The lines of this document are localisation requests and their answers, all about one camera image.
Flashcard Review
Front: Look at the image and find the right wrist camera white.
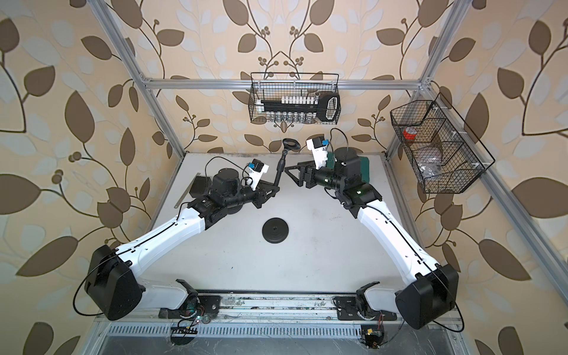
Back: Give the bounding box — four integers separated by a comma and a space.
306, 135, 329, 170

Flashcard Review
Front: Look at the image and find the socket set rail black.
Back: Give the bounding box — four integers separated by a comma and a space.
248, 93, 342, 124

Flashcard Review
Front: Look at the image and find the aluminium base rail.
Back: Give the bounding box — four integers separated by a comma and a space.
95, 291, 464, 340

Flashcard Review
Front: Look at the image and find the small black box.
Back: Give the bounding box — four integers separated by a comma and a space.
189, 175, 212, 199

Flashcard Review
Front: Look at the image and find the black wire basket back wall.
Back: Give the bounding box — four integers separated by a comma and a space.
248, 71, 342, 126

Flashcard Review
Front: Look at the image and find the black wire basket wall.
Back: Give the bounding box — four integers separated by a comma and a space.
248, 71, 342, 126
390, 93, 496, 194

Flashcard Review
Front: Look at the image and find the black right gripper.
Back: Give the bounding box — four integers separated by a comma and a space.
287, 159, 346, 193

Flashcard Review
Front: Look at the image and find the black wire basket right wall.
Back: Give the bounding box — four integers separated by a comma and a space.
390, 93, 496, 194

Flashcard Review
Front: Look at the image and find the red item in basket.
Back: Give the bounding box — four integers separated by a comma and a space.
403, 127, 418, 141

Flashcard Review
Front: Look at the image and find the green plastic tool case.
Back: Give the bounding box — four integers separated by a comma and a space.
326, 148, 370, 188

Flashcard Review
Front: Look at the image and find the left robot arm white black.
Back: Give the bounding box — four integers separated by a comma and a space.
82, 167, 284, 321

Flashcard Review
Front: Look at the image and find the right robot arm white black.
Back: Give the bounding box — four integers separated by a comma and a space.
284, 148, 459, 330

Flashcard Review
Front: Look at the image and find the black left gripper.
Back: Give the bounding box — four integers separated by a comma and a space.
221, 179, 279, 209

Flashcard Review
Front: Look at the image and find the plastic bag in basket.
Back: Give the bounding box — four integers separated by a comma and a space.
414, 146, 442, 179

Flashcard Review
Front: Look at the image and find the black round stand base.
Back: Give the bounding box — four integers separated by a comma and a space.
226, 201, 243, 214

